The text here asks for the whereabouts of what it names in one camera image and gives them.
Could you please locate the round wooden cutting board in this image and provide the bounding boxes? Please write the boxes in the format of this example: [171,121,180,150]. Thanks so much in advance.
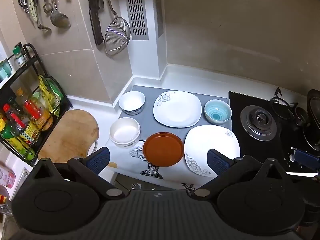
[37,109,100,164]

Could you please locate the light blue swirl bowl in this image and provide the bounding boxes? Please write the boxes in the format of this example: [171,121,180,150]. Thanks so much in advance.
[204,99,232,125]

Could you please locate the red-capped dark bottle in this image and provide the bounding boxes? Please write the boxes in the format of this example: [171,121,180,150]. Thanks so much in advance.
[3,104,28,135]

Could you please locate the red-labelled sauce bottle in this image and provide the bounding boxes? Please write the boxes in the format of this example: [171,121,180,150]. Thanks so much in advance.
[23,99,54,132]

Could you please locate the green-capped spice jar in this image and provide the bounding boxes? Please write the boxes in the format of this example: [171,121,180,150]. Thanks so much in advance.
[13,42,27,67]

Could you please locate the metal mesh strainer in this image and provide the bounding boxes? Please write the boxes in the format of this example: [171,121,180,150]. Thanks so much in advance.
[101,0,131,56]

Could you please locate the pink packet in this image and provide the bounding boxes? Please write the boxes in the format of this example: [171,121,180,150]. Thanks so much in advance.
[0,164,17,188]

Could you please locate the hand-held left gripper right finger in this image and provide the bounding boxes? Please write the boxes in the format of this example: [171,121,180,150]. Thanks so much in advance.
[191,149,288,200]

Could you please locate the yellow-capped green bottle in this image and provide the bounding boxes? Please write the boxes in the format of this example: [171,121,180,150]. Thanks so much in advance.
[0,119,20,151]

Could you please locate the yellow-capped oil bottle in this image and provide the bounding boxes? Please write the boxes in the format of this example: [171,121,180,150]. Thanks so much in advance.
[15,87,30,105]

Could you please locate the yellow-green snack bag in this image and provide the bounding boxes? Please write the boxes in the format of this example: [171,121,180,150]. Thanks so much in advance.
[37,75,65,118]

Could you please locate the round metal stove burner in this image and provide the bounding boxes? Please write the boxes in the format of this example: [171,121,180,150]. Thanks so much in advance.
[240,105,277,142]

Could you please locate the white vent grille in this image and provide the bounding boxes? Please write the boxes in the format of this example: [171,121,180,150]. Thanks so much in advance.
[123,0,149,41]

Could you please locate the dark kitchen cleaver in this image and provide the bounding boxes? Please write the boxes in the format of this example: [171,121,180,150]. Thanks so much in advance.
[86,0,105,46]

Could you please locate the white bowl with blue pattern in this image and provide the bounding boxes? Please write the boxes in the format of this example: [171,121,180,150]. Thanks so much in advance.
[118,91,146,116]

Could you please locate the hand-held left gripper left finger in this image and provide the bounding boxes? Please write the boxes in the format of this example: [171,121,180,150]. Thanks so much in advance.
[30,147,129,200]

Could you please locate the grey mat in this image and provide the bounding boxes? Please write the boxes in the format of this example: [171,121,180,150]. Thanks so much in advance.
[118,85,233,142]

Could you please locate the teal container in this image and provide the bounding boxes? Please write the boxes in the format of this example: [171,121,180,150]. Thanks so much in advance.
[0,59,13,80]

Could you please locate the metal ladle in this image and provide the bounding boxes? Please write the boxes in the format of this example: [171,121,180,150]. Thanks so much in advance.
[47,0,71,28]

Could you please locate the black kitchen scissors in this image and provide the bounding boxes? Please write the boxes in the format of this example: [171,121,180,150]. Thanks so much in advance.
[17,0,30,13]

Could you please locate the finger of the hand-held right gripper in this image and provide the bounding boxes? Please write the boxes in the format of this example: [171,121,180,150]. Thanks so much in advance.
[292,149,320,172]

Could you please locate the black wire spice rack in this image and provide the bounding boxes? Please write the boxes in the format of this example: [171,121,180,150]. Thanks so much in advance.
[0,43,73,167]

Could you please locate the dark wok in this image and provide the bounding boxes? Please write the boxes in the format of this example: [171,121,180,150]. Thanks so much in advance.
[294,89,320,151]

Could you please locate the square white floral plate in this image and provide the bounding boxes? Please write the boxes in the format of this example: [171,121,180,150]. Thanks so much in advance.
[184,125,241,177]
[153,90,202,128]

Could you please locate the round orange-brown plate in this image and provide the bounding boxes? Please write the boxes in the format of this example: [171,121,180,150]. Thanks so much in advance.
[143,132,184,167]

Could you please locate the black gas stove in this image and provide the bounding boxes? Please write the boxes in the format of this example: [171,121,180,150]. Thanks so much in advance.
[228,91,320,175]

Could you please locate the white straight-sided bowl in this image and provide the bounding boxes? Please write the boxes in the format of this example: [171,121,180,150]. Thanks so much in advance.
[109,117,141,148]

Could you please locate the black iron pan support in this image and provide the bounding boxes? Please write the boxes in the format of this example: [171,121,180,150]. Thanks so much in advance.
[269,87,300,120]

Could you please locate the white cloth with black print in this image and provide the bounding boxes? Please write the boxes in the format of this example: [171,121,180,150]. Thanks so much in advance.
[104,137,218,182]

